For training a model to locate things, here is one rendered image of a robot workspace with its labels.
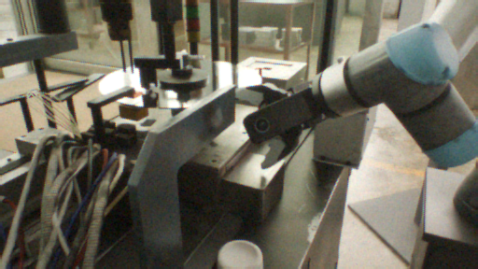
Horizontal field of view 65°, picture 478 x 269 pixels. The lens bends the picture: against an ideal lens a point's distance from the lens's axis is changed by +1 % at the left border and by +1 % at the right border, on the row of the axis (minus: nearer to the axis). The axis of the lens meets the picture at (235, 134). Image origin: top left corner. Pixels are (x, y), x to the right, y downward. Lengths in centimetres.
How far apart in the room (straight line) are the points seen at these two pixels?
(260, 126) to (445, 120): 23
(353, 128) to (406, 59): 39
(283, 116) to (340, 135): 33
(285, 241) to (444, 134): 30
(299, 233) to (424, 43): 37
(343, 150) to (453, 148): 36
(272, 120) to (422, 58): 21
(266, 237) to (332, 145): 31
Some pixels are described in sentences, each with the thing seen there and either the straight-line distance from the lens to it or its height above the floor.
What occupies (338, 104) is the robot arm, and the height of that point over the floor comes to 100.
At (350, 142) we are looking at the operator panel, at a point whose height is 81.
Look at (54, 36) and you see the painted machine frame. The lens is 81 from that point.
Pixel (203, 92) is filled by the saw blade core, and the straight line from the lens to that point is 70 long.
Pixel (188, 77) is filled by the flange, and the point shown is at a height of 96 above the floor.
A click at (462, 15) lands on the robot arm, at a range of 63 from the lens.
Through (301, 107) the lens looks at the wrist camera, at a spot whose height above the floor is 98.
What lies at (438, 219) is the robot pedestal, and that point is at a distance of 78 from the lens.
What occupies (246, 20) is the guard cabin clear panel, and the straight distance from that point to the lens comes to 120.
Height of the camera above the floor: 117
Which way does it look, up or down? 25 degrees down
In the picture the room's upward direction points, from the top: straight up
